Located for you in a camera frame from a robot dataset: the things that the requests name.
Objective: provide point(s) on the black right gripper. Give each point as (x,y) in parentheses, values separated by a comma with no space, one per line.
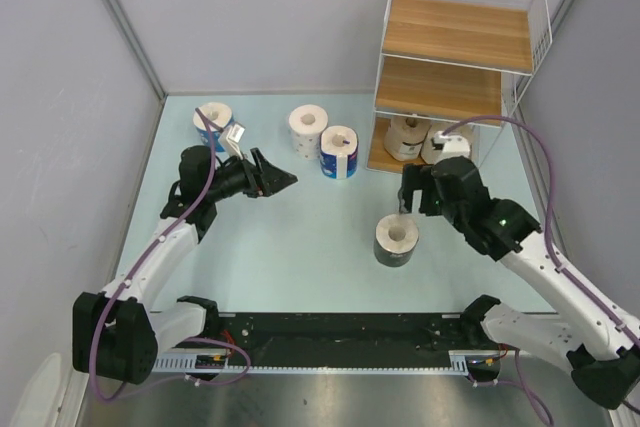
(415,177)

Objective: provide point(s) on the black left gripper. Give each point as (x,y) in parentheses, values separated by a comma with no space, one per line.
(272,179)

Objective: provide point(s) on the cream paper roll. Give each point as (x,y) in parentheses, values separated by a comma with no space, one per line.
(427,153)

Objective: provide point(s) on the brown paper roll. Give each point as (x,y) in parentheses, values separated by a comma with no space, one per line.
(405,137)

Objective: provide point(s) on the dark green paper roll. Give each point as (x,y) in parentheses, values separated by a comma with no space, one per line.
(396,237)

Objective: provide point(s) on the floral white paper roll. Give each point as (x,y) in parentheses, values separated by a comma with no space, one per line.
(306,124)

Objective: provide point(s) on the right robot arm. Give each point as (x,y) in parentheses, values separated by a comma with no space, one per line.
(508,234)

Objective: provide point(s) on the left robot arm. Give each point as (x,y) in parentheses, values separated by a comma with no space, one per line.
(181,228)

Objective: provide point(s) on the blue Tempo wrapped paper roll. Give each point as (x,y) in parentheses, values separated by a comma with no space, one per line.
(339,152)

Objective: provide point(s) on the light blue wrapped paper roll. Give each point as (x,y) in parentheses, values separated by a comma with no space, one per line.
(213,116)

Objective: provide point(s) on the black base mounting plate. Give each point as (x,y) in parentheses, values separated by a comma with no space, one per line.
(351,339)

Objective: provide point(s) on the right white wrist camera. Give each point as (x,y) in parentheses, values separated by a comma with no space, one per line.
(446,146)

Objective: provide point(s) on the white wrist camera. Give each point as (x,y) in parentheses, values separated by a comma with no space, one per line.
(446,146)
(230,139)

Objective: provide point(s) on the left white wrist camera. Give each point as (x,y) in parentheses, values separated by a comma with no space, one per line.
(230,139)

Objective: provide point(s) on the white wire wooden shelf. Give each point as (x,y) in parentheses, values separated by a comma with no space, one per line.
(445,61)

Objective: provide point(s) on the white slotted cable duct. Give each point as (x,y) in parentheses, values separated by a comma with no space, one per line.
(205,363)

